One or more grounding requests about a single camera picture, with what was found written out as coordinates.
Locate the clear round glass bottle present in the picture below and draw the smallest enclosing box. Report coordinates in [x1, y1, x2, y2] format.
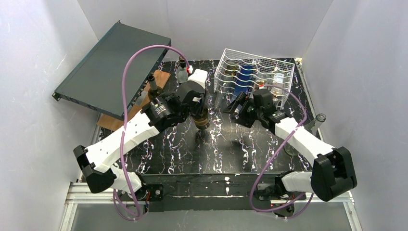
[214, 71, 231, 108]

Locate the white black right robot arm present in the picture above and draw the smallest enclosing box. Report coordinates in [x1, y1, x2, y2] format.
[223, 89, 357, 202]

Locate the dark bottle on wooden board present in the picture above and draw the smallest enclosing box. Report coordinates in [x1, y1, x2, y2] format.
[147, 74, 164, 101]

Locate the blue square glass bottle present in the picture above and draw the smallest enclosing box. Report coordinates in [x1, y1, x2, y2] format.
[232, 65, 253, 99]

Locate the white wire wine rack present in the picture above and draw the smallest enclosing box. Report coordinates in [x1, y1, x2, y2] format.
[214, 49, 295, 109]

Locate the brown wooden board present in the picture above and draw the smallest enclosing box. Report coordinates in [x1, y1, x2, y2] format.
[97, 70, 170, 131]

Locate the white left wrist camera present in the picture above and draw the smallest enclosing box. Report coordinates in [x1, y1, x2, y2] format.
[188, 65, 208, 90]

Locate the clear square bottle black cap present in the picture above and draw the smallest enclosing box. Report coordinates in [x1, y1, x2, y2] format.
[176, 56, 189, 85]

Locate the clear bottle white label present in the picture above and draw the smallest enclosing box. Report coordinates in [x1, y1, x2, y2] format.
[270, 71, 287, 109]

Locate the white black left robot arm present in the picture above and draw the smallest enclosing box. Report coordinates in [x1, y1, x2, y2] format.
[73, 80, 206, 193]

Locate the dark green wine bottle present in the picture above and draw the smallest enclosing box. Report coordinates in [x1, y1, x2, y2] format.
[192, 105, 210, 130]

